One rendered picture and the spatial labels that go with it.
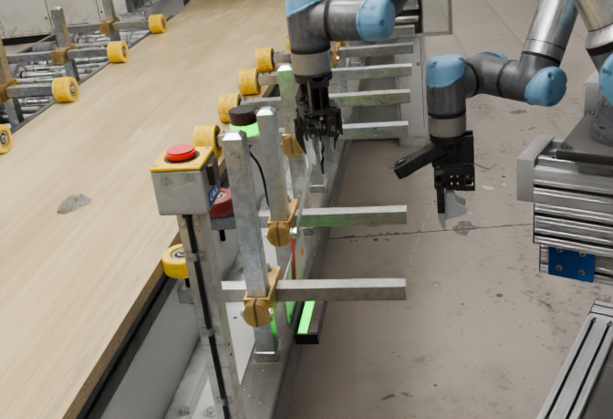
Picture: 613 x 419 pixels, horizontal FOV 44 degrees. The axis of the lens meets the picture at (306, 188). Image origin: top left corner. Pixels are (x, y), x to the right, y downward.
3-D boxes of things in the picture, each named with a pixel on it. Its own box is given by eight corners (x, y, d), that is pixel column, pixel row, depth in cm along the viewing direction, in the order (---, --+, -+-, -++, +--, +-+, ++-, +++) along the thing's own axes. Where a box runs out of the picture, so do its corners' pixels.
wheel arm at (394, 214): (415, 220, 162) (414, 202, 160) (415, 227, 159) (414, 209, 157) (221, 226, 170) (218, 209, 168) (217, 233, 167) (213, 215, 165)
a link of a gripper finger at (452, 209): (467, 233, 156) (466, 193, 153) (438, 234, 158) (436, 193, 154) (466, 226, 159) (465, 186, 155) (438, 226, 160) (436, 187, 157)
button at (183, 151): (201, 154, 102) (199, 142, 101) (192, 166, 98) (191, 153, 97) (172, 155, 102) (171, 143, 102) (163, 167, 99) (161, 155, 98)
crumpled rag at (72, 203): (76, 195, 175) (74, 186, 174) (97, 199, 171) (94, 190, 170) (46, 211, 168) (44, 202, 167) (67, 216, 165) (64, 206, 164)
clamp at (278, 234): (301, 217, 170) (298, 197, 168) (291, 247, 158) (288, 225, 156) (276, 218, 171) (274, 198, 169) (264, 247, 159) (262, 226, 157)
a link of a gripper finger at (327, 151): (327, 182, 147) (323, 138, 143) (321, 171, 152) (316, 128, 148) (343, 179, 147) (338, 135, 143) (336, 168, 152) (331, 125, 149)
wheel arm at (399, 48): (413, 51, 248) (412, 40, 246) (413, 54, 244) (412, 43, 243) (265, 61, 256) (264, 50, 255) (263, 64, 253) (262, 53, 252)
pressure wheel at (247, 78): (256, 62, 230) (254, 82, 226) (262, 79, 237) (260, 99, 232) (238, 63, 231) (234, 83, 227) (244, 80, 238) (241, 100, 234)
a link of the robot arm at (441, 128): (427, 120, 147) (427, 106, 154) (428, 141, 148) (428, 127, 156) (466, 118, 145) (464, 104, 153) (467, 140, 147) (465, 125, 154)
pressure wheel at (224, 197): (244, 231, 172) (236, 184, 167) (236, 247, 165) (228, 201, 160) (210, 232, 174) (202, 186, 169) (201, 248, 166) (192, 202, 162)
